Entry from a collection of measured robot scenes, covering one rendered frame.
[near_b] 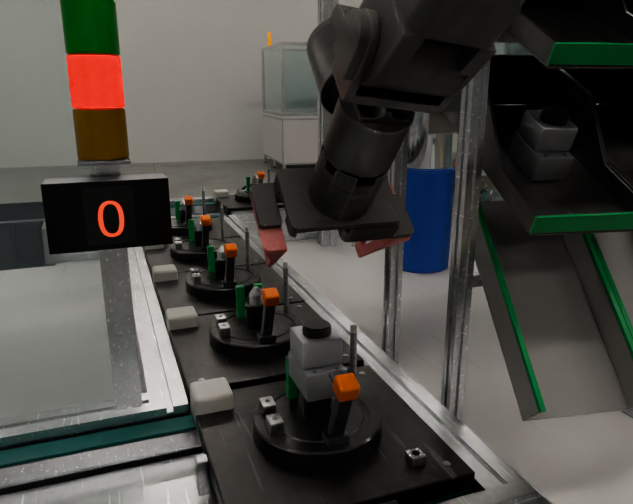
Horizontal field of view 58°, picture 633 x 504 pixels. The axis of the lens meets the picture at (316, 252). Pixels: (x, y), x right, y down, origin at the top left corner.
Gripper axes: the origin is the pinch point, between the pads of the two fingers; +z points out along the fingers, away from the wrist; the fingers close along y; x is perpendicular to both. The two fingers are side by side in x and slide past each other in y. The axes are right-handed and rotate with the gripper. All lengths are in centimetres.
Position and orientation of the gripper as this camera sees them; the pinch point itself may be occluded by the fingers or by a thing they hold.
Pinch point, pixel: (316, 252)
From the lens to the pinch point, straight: 57.2
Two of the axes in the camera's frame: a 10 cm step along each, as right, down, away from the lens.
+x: 2.5, 8.3, -5.0
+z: -2.3, 5.5, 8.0
